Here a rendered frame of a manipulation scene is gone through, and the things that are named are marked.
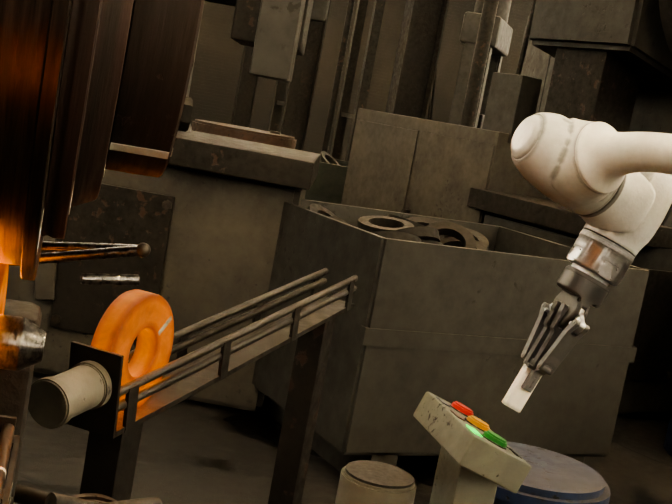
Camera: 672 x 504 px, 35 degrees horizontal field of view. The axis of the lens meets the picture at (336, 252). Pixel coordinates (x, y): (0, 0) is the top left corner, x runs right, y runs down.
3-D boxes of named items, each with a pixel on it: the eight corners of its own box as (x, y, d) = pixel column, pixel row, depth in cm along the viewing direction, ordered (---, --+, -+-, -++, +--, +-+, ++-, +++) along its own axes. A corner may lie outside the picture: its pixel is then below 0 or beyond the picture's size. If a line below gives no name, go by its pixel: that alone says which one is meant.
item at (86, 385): (23, 421, 125) (27, 373, 124) (70, 400, 134) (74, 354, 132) (65, 435, 123) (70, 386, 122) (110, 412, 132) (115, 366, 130)
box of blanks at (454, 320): (334, 494, 304) (385, 226, 294) (224, 401, 375) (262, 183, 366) (605, 490, 354) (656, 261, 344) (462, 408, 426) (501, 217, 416)
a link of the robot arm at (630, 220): (609, 247, 172) (554, 211, 166) (659, 163, 172) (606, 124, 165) (653, 266, 163) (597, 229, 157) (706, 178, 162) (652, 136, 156)
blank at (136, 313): (100, 429, 139) (122, 436, 138) (74, 343, 129) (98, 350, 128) (161, 349, 150) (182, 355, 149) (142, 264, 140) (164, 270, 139)
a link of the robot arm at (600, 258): (599, 233, 159) (578, 268, 160) (645, 262, 162) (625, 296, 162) (572, 224, 168) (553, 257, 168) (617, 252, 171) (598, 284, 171)
